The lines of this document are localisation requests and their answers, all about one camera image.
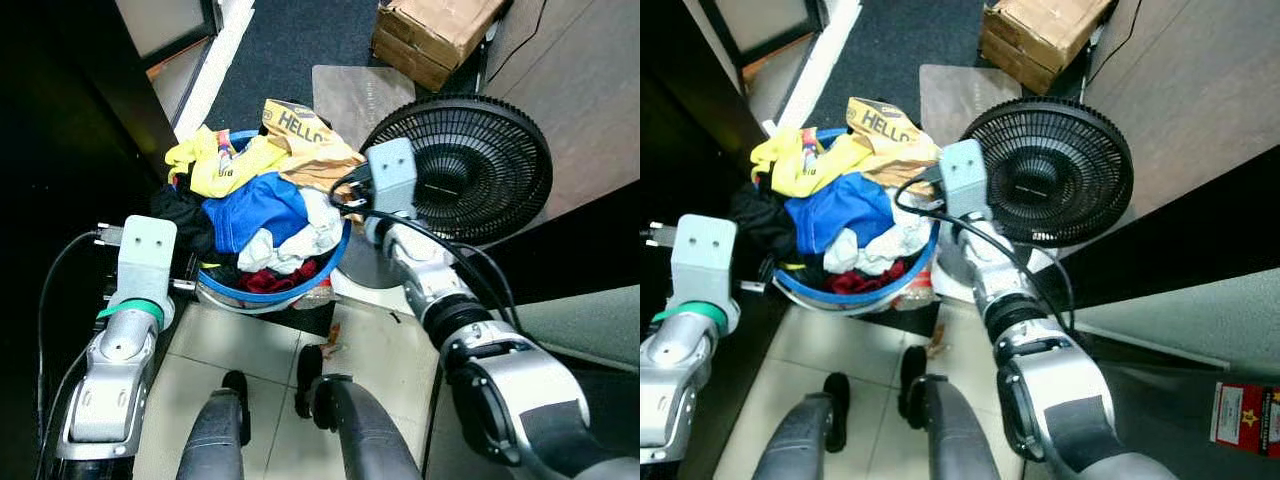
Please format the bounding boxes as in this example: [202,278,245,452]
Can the white garment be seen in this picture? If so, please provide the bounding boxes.
[236,188,347,277]
[821,192,937,278]

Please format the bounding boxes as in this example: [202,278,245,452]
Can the tan garment with HELLO print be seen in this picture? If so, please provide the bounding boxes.
[261,98,367,193]
[847,96,942,188]

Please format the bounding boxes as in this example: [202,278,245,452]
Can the blue garment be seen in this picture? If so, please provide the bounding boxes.
[202,171,312,255]
[784,171,897,255]

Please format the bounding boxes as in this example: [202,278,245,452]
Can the grey floor mat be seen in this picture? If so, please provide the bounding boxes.
[311,64,417,152]
[919,64,1022,147]

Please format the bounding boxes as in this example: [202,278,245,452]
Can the red garment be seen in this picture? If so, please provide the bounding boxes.
[824,261,907,295]
[239,261,320,295]

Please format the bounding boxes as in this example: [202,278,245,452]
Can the black floor fan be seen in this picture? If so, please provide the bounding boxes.
[334,94,555,313]
[938,96,1135,301]

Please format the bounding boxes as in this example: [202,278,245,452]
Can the blue round laundry basket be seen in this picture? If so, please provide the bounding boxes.
[168,128,354,307]
[745,127,942,307]

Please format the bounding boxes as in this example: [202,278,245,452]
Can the yellow printed garment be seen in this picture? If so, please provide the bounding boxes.
[749,126,873,199]
[164,124,293,199]

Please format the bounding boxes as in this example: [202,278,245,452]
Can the black garment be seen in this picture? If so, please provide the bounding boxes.
[729,182,798,265]
[149,184,217,257]

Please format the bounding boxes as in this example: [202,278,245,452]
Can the brown cardboard box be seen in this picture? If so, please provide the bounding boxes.
[979,0,1117,97]
[371,0,512,93]

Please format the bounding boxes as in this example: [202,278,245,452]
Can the robot right leg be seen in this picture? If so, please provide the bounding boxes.
[897,344,1023,480]
[294,344,423,480]

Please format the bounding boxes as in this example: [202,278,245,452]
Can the robot leg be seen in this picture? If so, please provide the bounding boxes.
[751,371,852,480]
[177,369,252,480]
[897,344,1023,480]
[294,344,423,480]

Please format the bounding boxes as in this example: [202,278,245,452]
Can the brown wooden cabinet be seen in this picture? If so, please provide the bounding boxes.
[484,0,641,229]
[1084,0,1280,233]

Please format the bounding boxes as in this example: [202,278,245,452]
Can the dark framed door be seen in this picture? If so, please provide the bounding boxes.
[696,0,803,63]
[114,0,224,73]

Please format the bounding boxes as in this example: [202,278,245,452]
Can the robot left leg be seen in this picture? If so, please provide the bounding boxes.
[751,371,852,480]
[177,369,252,480]

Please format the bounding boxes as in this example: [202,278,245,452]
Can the red printed box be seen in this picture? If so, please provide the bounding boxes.
[1209,379,1280,460]

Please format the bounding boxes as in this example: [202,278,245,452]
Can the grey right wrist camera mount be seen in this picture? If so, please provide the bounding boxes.
[364,137,419,218]
[939,139,992,220]

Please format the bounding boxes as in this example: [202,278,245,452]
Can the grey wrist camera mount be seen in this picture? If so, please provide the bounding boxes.
[667,212,741,307]
[939,139,992,220]
[107,214,180,307]
[364,137,419,218]

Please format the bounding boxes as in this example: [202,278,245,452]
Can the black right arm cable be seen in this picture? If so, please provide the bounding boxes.
[893,176,1078,335]
[328,168,519,333]

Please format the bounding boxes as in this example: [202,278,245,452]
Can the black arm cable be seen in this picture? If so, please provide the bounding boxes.
[34,229,104,480]
[893,176,1078,335]
[328,168,519,333]

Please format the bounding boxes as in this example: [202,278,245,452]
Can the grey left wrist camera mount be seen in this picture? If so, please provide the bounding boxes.
[667,212,741,307]
[107,214,180,307]

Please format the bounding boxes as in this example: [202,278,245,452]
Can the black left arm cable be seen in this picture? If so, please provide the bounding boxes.
[34,229,104,480]

